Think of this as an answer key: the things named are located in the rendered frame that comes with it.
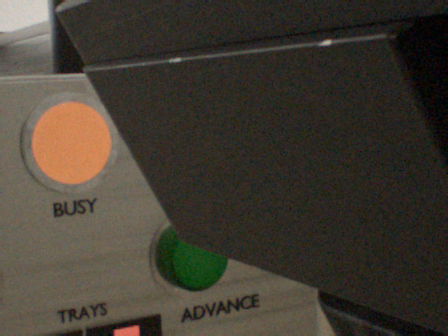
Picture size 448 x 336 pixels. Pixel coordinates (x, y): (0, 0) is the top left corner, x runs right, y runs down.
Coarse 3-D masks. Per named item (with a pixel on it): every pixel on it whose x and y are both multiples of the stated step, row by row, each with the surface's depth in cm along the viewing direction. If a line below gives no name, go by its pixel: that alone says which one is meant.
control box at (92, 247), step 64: (0, 128) 32; (0, 192) 32; (64, 192) 33; (128, 192) 35; (0, 256) 32; (64, 256) 34; (128, 256) 35; (0, 320) 32; (64, 320) 34; (128, 320) 35; (192, 320) 37; (256, 320) 38; (320, 320) 40
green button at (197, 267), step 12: (168, 240) 35; (180, 240) 35; (168, 252) 35; (180, 252) 35; (192, 252) 35; (204, 252) 36; (168, 264) 35; (180, 264) 35; (192, 264) 35; (204, 264) 36; (216, 264) 36; (168, 276) 35; (180, 276) 35; (192, 276) 35; (204, 276) 36; (216, 276) 36; (192, 288) 36; (204, 288) 36
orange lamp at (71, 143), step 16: (48, 112) 33; (64, 112) 33; (80, 112) 33; (96, 112) 34; (48, 128) 33; (64, 128) 33; (80, 128) 33; (96, 128) 34; (48, 144) 33; (64, 144) 33; (80, 144) 33; (96, 144) 34; (48, 160) 33; (64, 160) 33; (80, 160) 33; (96, 160) 34; (64, 176) 33; (80, 176) 33
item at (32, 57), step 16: (16, 32) 82; (32, 32) 78; (48, 32) 74; (0, 48) 88; (16, 48) 83; (32, 48) 79; (48, 48) 75; (0, 64) 89; (16, 64) 84; (32, 64) 79; (48, 64) 75
